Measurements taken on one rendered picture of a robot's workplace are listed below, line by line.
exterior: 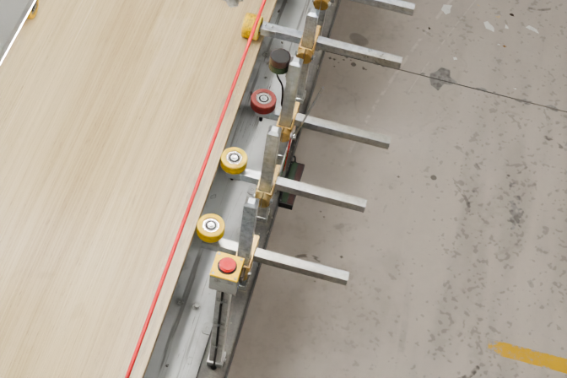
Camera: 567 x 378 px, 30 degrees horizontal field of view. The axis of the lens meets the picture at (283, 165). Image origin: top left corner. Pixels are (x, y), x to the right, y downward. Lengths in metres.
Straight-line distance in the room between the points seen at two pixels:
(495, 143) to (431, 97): 0.34
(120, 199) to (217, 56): 0.63
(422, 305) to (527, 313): 0.40
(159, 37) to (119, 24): 0.14
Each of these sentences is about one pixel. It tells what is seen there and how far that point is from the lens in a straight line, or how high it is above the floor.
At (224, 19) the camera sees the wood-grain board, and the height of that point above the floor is 0.90.
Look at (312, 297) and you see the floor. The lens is 3.97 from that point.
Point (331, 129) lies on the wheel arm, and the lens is 3.32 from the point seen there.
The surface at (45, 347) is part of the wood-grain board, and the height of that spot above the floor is 0.90.
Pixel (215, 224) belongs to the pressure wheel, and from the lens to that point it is 3.02.
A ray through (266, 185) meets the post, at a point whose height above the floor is 0.89.
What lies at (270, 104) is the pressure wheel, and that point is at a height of 0.91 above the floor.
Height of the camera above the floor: 3.44
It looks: 54 degrees down
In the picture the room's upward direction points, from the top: 10 degrees clockwise
